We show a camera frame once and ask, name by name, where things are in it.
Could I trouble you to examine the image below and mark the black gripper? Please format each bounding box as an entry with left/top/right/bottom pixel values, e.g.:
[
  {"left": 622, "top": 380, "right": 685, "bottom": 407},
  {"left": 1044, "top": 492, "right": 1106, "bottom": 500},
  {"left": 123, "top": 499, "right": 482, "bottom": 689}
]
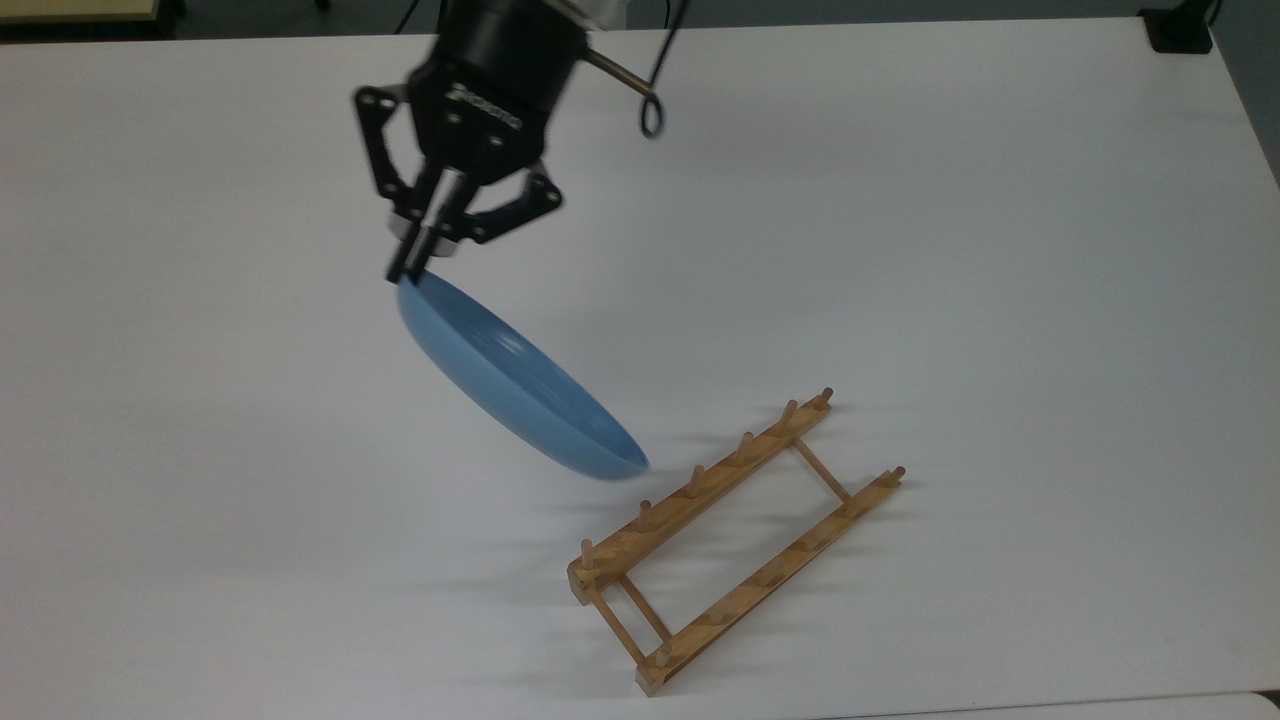
[{"left": 353, "top": 0, "right": 603, "bottom": 284}]

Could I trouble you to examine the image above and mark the blue round plate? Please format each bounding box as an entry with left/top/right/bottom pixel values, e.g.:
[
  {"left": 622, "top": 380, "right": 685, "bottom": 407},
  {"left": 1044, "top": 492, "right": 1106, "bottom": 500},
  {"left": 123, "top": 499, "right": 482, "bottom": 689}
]
[{"left": 396, "top": 268, "right": 651, "bottom": 481}]

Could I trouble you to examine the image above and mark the wooden plate rack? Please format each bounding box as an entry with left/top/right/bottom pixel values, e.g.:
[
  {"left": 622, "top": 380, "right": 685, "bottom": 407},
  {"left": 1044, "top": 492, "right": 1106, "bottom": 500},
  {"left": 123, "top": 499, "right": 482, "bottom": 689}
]
[{"left": 567, "top": 387, "right": 908, "bottom": 698}]

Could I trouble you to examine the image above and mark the light wooden desk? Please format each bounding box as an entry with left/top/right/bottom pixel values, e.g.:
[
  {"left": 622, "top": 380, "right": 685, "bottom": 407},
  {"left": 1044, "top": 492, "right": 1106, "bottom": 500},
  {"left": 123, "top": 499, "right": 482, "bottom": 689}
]
[{"left": 0, "top": 0, "right": 188, "bottom": 27}]

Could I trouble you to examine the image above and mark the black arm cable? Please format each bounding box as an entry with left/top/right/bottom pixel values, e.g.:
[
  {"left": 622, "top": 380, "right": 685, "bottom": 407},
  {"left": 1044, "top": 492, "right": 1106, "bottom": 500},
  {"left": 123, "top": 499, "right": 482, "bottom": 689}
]
[{"left": 638, "top": 0, "right": 693, "bottom": 140}]

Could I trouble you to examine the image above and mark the black camera stand pole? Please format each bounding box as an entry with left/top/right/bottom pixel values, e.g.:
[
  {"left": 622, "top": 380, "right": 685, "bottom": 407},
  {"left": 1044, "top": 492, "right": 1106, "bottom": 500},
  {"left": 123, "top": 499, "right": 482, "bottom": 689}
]
[{"left": 1139, "top": 0, "right": 1224, "bottom": 55}]

